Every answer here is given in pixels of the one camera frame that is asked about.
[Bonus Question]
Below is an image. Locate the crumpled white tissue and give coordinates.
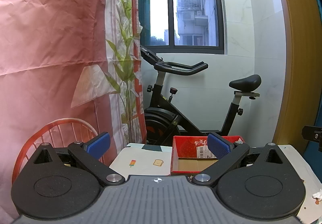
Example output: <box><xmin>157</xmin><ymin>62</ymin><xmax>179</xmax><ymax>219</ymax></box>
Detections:
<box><xmin>311</xmin><ymin>187</ymin><xmax>322</xmax><ymax>206</ymax></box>

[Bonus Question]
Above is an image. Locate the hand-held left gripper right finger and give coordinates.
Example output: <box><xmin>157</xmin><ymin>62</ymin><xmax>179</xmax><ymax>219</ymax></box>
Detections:
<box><xmin>192</xmin><ymin>132</ymin><xmax>293</xmax><ymax>188</ymax></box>

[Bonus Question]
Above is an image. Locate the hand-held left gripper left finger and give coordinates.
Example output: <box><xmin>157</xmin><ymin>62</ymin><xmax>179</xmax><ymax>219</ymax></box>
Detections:
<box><xmin>33</xmin><ymin>132</ymin><xmax>125</xmax><ymax>187</ymax></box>

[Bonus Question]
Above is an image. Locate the wooden door frame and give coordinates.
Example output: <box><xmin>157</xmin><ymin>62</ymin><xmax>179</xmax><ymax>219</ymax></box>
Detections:
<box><xmin>270</xmin><ymin>0</ymin><xmax>322</xmax><ymax>146</ymax></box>

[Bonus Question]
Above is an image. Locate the dark framed window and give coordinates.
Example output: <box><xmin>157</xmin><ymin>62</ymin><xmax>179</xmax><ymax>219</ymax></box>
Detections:
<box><xmin>138</xmin><ymin>0</ymin><xmax>226</xmax><ymax>55</ymax></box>

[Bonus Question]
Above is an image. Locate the black exercise bike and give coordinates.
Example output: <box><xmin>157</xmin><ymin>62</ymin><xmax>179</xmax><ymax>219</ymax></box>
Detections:
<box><xmin>140</xmin><ymin>45</ymin><xmax>261</xmax><ymax>147</ymax></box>

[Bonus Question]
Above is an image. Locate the red strawberry print cardboard box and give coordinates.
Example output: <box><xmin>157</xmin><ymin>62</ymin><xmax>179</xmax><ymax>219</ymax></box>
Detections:
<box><xmin>170</xmin><ymin>135</ymin><xmax>244</xmax><ymax>177</ymax></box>

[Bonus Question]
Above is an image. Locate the pink plant print backdrop cloth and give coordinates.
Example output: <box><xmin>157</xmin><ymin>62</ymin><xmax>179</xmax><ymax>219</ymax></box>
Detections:
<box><xmin>0</xmin><ymin>0</ymin><xmax>148</xmax><ymax>189</ymax></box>

